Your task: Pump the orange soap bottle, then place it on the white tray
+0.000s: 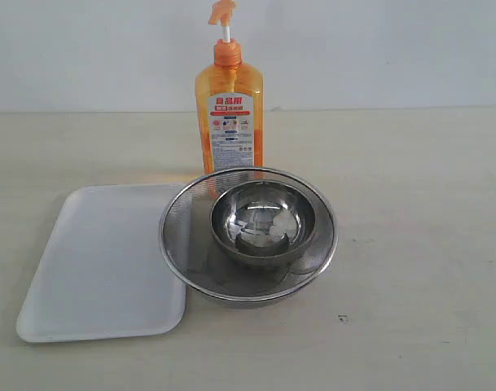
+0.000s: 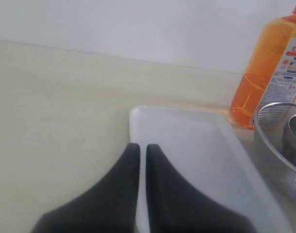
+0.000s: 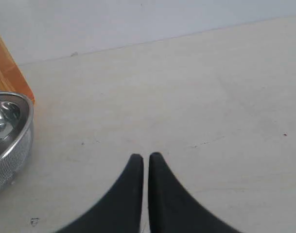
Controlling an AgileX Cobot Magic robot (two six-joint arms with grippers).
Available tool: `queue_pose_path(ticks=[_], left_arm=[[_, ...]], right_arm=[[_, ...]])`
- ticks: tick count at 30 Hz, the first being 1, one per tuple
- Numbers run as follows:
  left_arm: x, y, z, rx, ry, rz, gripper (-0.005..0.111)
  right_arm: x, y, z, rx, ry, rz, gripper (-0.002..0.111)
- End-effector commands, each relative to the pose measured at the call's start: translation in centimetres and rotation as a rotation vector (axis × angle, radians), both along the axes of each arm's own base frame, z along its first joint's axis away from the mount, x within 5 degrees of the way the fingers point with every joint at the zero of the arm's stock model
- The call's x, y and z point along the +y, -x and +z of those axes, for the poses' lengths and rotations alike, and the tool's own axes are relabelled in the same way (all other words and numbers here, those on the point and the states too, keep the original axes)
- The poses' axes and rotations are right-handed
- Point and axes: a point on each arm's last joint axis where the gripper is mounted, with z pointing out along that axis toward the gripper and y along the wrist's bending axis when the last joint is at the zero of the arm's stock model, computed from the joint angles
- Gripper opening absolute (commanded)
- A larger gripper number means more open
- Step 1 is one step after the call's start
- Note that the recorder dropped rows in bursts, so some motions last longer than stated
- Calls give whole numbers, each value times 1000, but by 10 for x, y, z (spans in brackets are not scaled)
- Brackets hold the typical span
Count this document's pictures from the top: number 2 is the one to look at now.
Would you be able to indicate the steel mesh strainer basket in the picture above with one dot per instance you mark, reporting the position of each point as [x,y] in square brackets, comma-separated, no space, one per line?
[269,124]

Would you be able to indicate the white plastic tray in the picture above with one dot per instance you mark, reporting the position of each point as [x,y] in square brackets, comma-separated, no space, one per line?
[204,149]

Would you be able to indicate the small stainless steel bowl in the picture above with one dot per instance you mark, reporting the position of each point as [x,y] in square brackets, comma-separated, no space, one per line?
[289,140]

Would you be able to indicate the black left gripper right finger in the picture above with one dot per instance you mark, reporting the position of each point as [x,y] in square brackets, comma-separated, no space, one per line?
[175,206]

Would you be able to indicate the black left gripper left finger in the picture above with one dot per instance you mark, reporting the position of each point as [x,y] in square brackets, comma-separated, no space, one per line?
[107,207]

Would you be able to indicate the orange soap pump bottle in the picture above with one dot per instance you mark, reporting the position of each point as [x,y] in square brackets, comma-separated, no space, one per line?
[271,72]

